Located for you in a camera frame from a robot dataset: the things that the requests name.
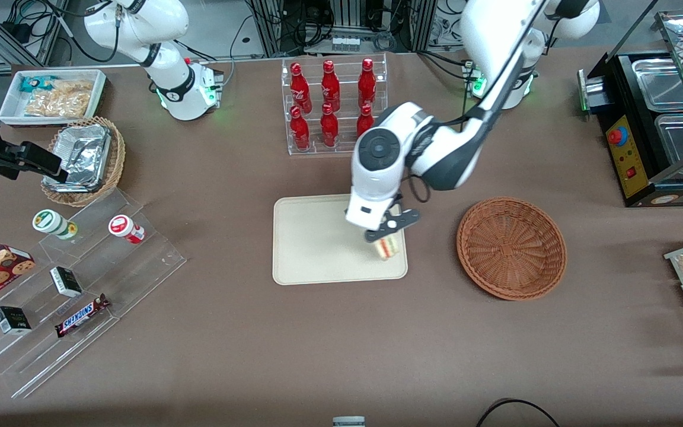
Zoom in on small oval wicker basket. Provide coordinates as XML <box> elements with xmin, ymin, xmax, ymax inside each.
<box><xmin>40</xmin><ymin>116</ymin><xmax>127</xmax><ymax>208</ymax></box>

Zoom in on aluminium frame structure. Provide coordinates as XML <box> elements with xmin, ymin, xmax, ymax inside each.
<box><xmin>245</xmin><ymin>0</ymin><xmax>438</xmax><ymax>58</ymax></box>

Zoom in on green lid yogurt cup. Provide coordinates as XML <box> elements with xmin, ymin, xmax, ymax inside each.
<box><xmin>32</xmin><ymin>209</ymin><xmax>79</xmax><ymax>241</ymax></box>

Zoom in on clear bag of chips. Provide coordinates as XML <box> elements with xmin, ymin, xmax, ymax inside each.
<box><xmin>24</xmin><ymin>79</ymin><xmax>94</xmax><ymax>119</ymax></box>

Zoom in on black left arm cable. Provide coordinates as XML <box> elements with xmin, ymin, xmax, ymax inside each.
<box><xmin>403</xmin><ymin>113</ymin><xmax>474</xmax><ymax>204</ymax></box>

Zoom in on aluminium foil container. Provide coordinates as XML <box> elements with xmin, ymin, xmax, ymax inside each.
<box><xmin>43</xmin><ymin>123</ymin><xmax>112</xmax><ymax>193</ymax></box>

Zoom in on large round wicker basket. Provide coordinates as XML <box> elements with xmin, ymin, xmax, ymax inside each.
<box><xmin>456</xmin><ymin>196</ymin><xmax>568</xmax><ymax>302</ymax></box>

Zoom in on dark grey left wrist camera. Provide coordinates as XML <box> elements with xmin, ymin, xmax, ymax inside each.
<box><xmin>365</xmin><ymin>208</ymin><xmax>421</xmax><ymax>244</ymax></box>

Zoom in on clear acrylic bottle rack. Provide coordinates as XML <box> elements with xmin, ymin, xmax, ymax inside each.
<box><xmin>280</xmin><ymin>53</ymin><xmax>389</xmax><ymax>157</ymax></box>

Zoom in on snickers chocolate bar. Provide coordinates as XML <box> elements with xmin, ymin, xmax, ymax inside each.
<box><xmin>55</xmin><ymin>293</ymin><xmax>111</xmax><ymax>339</ymax></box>

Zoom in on triangular sandwich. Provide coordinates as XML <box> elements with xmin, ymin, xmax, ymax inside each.
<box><xmin>375</xmin><ymin>234</ymin><xmax>402</xmax><ymax>261</ymax></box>

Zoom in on teal snack packet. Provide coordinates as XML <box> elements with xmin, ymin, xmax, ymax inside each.
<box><xmin>19</xmin><ymin>75</ymin><xmax>59</xmax><ymax>93</ymax></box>

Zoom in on red lid yogurt cup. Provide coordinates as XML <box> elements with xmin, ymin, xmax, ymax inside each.
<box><xmin>108</xmin><ymin>214</ymin><xmax>146</xmax><ymax>245</ymax></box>

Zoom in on beige plastic tray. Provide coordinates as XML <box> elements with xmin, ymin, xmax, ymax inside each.
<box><xmin>272</xmin><ymin>191</ymin><xmax>409</xmax><ymax>286</ymax></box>

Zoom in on black food warmer machine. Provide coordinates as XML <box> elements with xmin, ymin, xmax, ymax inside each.
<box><xmin>576</xmin><ymin>9</ymin><xmax>683</xmax><ymax>208</ymax></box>

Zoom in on clear acrylic stepped display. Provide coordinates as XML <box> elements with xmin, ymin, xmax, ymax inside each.
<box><xmin>0</xmin><ymin>188</ymin><xmax>187</xmax><ymax>400</ymax></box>

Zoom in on black floor cable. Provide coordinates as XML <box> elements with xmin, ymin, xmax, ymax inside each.
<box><xmin>474</xmin><ymin>398</ymin><xmax>562</xmax><ymax>427</ymax></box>

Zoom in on red cola bottle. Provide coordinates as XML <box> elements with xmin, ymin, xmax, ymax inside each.
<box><xmin>357</xmin><ymin>58</ymin><xmax>378</xmax><ymax>111</ymax></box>
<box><xmin>319</xmin><ymin>103</ymin><xmax>340</xmax><ymax>148</ymax></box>
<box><xmin>320</xmin><ymin>60</ymin><xmax>342</xmax><ymax>113</ymax></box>
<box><xmin>356</xmin><ymin>104</ymin><xmax>376</xmax><ymax>139</ymax></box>
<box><xmin>289</xmin><ymin>62</ymin><xmax>313</xmax><ymax>114</ymax></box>
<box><xmin>289</xmin><ymin>106</ymin><xmax>311</xmax><ymax>151</ymax></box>

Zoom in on white rectangular plastic bin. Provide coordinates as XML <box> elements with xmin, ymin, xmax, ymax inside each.
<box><xmin>0</xmin><ymin>69</ymin><xmax>108</xmax><ymax>128</ymax></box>

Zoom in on small black carton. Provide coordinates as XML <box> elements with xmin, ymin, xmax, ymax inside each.
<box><xmin>49</xmin><ymin>266</ymin><xmax>84</xmax><ymax>298</ymax></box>
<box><xmin>0</xmin><ymin>305</ymin><xmax>33</xmax><ymax>336</ymax></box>

